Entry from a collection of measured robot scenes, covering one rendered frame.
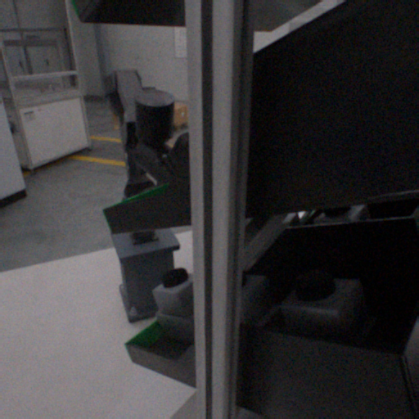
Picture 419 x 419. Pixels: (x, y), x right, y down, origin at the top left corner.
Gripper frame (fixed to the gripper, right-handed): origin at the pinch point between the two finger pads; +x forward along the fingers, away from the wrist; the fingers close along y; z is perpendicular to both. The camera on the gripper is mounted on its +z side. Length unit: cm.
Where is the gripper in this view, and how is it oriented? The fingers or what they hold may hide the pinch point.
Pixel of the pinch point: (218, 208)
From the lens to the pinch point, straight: 46.7
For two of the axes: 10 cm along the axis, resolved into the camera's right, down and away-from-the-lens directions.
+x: 6.8, 5.6, -4.8
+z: 1.6, -7.5, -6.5
